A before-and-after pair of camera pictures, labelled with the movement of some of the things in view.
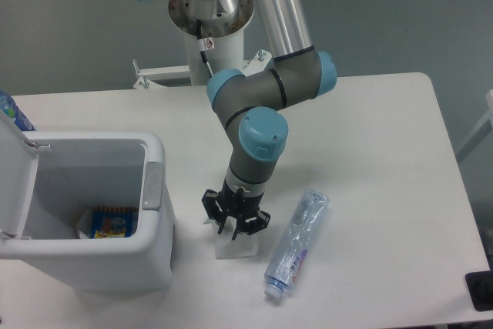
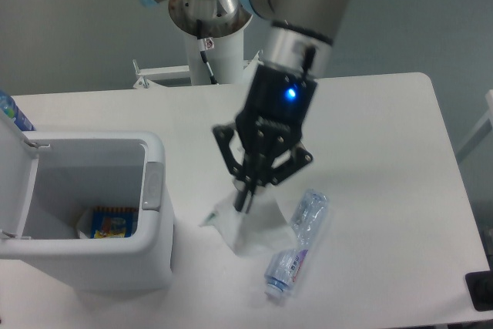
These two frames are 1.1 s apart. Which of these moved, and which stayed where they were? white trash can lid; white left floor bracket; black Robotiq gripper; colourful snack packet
Moved: black Robotiq gripper
Stayed: white left floor bracket; colourful snack packet; white trash can lid
